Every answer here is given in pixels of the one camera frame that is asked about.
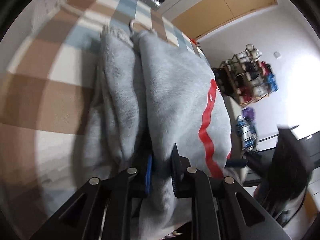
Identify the grey hoodie with red print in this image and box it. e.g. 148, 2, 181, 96
82, 25, 232, 239

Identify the purple bag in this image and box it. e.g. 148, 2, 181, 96
242, 107, 255, 123

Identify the wooden shoe rack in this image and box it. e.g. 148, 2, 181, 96
212, 44, 278, 108

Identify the plaid bed sheet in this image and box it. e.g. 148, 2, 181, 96
1, 0, 202, 239

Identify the wooden door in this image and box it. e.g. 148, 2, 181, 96
172, 0, 277, 40

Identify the white wall switch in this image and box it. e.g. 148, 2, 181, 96
274, 51, 281, 59

